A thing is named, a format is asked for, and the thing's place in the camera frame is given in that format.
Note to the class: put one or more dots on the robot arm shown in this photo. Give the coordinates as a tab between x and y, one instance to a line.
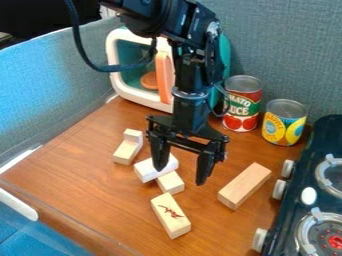
178	20

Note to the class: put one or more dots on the stepped wooden block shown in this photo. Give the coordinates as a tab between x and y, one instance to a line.
128	146

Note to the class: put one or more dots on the red tomato can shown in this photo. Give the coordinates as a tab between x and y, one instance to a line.
241	103

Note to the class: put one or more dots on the toy microwave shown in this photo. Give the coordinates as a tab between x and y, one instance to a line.
147	71

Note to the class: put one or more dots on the white wooden block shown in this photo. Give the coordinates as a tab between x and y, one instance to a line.
149	170

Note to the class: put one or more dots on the plain rectangle wooden block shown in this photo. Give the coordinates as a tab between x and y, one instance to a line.
244	185

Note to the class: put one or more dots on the toy stove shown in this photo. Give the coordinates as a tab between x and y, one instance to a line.
307	190

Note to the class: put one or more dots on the red-stained rectangle wooden block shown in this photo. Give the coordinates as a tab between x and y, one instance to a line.
170	215

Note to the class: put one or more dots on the yellow can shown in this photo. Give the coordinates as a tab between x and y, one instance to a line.
284	122

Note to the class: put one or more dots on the small square wooden block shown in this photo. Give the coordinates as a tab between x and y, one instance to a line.
170	182

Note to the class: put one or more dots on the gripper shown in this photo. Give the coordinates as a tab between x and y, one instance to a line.
190	116

